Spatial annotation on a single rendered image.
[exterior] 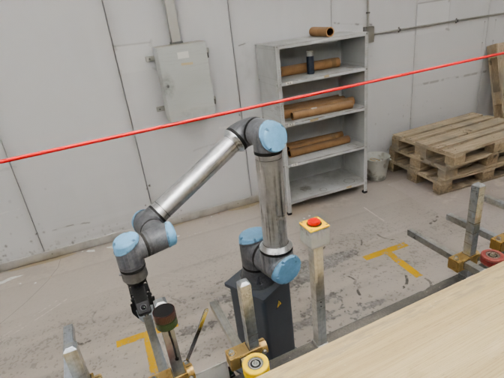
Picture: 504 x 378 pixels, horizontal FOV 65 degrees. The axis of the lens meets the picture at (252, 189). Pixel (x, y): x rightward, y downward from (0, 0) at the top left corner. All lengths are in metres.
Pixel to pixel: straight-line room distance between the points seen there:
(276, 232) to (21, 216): 2.66
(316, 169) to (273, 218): 2.70
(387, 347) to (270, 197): 0.71
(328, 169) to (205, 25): 1.95
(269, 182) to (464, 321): 0.82
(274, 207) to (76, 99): 2.32
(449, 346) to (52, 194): 3.23
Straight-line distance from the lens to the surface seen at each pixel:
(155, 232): 1.44
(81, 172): 3.73
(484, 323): 1.47
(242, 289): 1.23
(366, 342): 1.34
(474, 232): 1.84
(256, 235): 1.90
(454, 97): 5.31
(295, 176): 4.24
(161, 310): 1.14
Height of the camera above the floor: 1.86
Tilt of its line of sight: 25 degrees down
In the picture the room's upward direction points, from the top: 7 degrees counter-clockwise
